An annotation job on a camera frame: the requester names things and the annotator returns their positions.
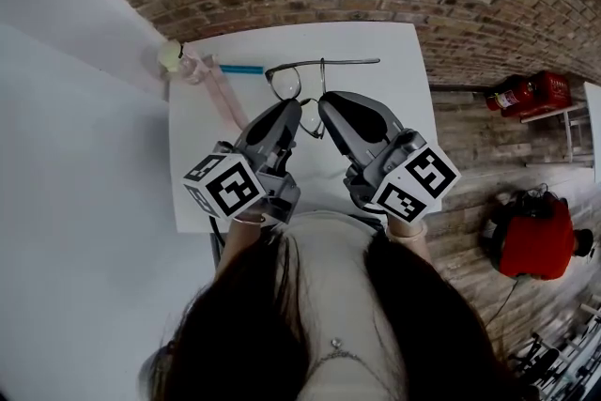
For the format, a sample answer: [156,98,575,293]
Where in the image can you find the pink wrist bangle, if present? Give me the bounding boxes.
[389,220,429,243]

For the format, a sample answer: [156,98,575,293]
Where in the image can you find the black metal stand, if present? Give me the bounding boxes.
[509,302,601,396]

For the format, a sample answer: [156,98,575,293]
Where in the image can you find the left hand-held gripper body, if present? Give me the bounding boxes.
[181,140,302,225]

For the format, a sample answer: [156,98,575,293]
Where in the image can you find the person's left forearm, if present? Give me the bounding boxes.
[215,210,270,279]

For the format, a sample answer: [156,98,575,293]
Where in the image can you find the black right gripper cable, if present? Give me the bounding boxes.
[351,201,392,223]

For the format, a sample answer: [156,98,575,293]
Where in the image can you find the red fire extinguisher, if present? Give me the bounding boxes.
[485,77,539,112]

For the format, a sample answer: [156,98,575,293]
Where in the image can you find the teal blue stick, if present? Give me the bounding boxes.
[219,64,266,77]

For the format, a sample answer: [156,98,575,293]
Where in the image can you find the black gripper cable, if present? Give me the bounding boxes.
[208,215,224,251]
[351,201,392,223]

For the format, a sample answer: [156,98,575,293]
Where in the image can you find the thin metal-frame eyeglasses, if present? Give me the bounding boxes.
[264,57,381,140]

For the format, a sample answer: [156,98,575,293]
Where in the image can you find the person's right forearm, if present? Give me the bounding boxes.
[387,215,438,279]

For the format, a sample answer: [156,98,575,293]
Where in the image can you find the black floor cable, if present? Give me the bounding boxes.
[485,276,520,330]

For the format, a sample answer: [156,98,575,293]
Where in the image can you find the person's white top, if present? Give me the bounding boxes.
[276,209,409,401]

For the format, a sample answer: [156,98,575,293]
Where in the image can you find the silver pendant necklace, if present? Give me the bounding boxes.
[309,336,377,373]

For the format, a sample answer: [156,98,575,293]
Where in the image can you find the cream plush ball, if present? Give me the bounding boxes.
[158,39,184,74]

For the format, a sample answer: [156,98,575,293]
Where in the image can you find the white metal rack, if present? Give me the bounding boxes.
[520,102,593,165]

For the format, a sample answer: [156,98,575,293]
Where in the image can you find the pale pink ribbon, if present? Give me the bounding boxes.
[185,41,251,131]

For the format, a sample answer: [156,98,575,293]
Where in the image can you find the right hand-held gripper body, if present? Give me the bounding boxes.
[344,129,461,224]

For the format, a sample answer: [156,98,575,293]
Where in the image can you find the white side table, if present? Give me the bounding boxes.
[582,82,601,184]

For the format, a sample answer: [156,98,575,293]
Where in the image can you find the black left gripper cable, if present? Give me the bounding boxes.
[208,215,224,251]

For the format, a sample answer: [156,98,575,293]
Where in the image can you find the red extinguisher box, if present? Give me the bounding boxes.
[501,69,573,118]

